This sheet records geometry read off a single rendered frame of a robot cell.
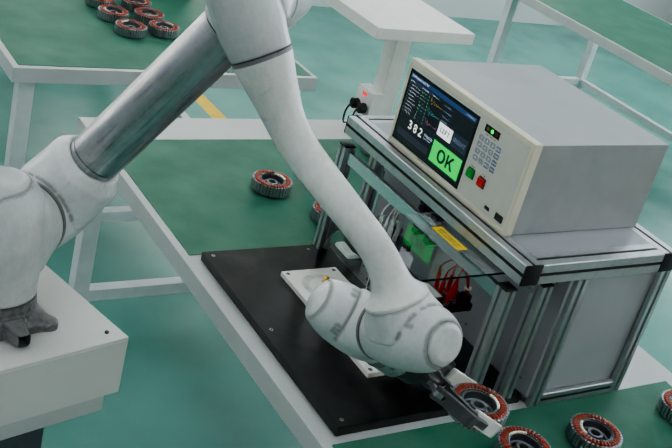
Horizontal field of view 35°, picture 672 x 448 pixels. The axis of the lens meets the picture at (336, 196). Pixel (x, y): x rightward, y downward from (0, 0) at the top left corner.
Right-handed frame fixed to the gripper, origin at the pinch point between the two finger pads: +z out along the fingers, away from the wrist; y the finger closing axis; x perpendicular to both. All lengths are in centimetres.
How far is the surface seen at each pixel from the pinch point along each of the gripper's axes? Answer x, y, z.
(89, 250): -77, -138, -21
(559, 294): 21.5, -23.3, 15.2
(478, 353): 2.3, -19.7, 8.5
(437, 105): 31, -58, -16
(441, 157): 24, -52, -10
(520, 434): -2.8, -8.2, 21.1
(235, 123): -23, -155, -7
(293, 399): -27.5, -20.2, -15.5
